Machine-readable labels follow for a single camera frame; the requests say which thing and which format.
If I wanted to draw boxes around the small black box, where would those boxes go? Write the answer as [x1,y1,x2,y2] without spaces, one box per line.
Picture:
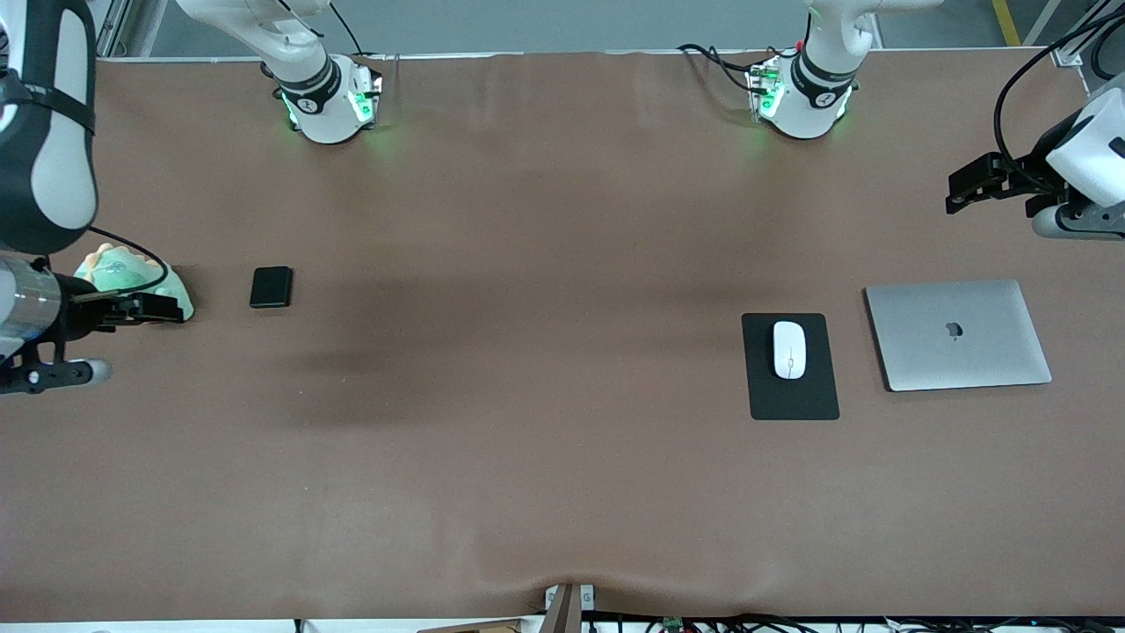
[249,266,294,309]

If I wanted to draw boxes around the white computer mouse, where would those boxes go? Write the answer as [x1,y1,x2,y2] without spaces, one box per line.
[772,320,808,382]

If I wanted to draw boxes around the black mouse pad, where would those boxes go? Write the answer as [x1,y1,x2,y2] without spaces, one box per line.
[740,312,841,421]

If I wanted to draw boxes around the green plush dinosaur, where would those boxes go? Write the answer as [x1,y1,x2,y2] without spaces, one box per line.
[73,243,195,323]

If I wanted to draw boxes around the silver laptop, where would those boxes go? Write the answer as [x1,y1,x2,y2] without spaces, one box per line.
[864,279,1054,393]

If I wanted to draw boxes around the brown table cover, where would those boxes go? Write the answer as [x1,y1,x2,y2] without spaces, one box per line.
[0,48,1125,623]

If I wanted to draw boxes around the brown wooden stand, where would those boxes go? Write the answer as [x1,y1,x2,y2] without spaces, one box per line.
[540,582,597,633]

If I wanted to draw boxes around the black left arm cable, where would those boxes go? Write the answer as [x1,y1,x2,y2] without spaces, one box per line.
[993,13,1125,177]

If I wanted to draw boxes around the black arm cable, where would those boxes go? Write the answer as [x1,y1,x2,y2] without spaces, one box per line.
[86,225,170,295]
[993,13,1125,177]

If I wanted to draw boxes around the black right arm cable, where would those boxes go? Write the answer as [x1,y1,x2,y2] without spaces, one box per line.
[86,225,170,295]

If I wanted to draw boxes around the aluminium frame profile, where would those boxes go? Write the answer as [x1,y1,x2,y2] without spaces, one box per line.
[1050,0,1125,68]
[95,0,133,59]

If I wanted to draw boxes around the black base cable bundle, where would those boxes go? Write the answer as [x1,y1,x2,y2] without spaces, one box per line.
[677,42,779,96]

